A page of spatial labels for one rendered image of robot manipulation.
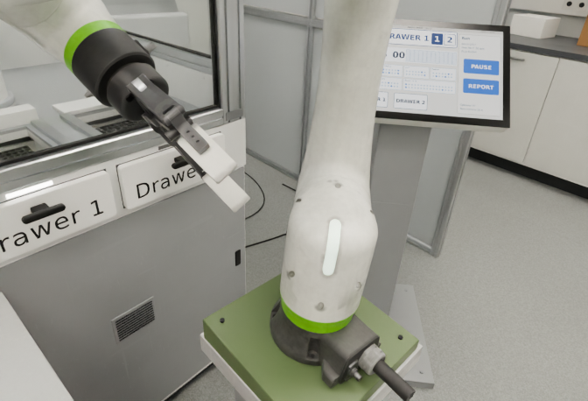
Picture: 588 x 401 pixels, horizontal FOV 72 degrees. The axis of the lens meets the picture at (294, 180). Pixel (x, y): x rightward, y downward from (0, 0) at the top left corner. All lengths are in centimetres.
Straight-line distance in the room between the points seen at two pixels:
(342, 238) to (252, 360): 26
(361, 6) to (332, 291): 39
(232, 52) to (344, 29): 52
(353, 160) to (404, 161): 71
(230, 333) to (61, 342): 53
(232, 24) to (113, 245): 60
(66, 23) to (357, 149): 44
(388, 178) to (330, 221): 85
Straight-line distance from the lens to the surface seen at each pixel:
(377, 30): 61
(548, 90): 319
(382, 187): 141
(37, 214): 89
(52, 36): 64
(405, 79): 124
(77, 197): 95
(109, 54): 58
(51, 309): 109
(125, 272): 113
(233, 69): 109
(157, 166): 101
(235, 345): 71
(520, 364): 195
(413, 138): 134
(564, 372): 202
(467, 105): 126
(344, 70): 62
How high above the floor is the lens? 135
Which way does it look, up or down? 29 degrees down
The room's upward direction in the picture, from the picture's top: 3 degrees clockwise
